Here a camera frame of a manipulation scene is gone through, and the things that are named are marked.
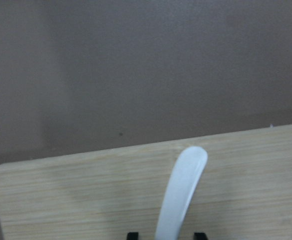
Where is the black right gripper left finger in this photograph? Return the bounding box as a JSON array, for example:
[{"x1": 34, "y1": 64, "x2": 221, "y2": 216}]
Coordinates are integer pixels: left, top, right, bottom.
[{"x1": 126, "y1": 232, "x2": 139, "y2": 240}]

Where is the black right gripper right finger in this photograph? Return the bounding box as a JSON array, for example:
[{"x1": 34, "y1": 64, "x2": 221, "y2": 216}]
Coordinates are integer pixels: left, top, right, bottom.
[{"x1": 194, "y1": 232, "x2": 207, "y2": 240}]

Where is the white ceramic spoon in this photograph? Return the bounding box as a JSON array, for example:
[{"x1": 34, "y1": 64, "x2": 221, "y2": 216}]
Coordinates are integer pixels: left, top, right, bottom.
[{"x1": 154, "y1": 146, "x2": 208, "y2": 240}]

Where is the wooden cutting board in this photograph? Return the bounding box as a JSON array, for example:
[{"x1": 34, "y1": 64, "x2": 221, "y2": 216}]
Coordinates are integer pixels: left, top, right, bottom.
[{"x1": 0, "y1": 125, "x2": 292, "y2": 240}]

